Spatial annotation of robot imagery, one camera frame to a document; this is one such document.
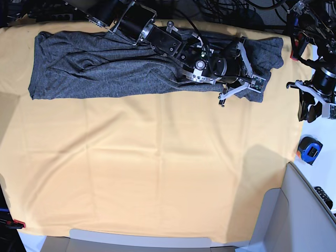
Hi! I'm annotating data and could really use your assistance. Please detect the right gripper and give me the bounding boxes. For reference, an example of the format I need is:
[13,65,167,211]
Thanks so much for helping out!
[209,37,252,107]

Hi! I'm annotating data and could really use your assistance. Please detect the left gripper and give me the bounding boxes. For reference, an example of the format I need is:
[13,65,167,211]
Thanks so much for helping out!
[286,67,335,123]

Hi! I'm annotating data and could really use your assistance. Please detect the grey long-sleeve shirt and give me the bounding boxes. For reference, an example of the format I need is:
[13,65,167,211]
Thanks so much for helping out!
[28,29,285,103]

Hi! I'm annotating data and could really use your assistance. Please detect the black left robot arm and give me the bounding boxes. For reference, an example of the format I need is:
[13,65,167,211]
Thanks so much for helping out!
[286,1,335,123]

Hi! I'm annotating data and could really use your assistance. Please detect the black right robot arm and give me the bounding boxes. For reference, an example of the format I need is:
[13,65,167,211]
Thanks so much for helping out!
[66,1,281,106]

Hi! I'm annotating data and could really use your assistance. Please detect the blue black tape measure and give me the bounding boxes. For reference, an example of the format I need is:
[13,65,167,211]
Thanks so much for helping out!
[297,136,323,165]

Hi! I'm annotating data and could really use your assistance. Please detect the red black clamp right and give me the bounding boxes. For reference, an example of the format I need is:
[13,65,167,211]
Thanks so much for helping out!
[290,33,310,61]

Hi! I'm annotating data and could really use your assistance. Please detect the red black clamp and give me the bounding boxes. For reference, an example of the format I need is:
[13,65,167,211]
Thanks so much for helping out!
[5,220,26,229]
[290,33,310,61]

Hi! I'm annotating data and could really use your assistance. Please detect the black studded remote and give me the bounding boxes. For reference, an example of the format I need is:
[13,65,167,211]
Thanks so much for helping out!
[314,186,333,209]

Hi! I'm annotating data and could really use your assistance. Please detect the yellow table cloth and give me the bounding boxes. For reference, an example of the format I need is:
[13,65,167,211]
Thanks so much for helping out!
[1,22,311,243]

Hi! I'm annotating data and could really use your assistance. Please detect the white cardboard box right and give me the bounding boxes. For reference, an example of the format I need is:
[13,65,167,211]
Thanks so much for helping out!
[247,162,335,251]

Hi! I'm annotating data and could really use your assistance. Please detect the white cardboard box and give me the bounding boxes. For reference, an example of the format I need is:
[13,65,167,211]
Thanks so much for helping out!
[247,162,335,251]
[41,229,250,251]

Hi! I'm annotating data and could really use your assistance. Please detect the white cardboard box bottom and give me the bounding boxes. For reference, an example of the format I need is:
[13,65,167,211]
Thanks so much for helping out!
[41,229,250,251]

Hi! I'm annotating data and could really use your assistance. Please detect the red black clamp left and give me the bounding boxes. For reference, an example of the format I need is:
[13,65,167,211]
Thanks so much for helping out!
[5,220,26,229]

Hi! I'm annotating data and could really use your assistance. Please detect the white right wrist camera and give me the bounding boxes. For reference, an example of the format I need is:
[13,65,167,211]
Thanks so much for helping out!
[248,75,266,93]

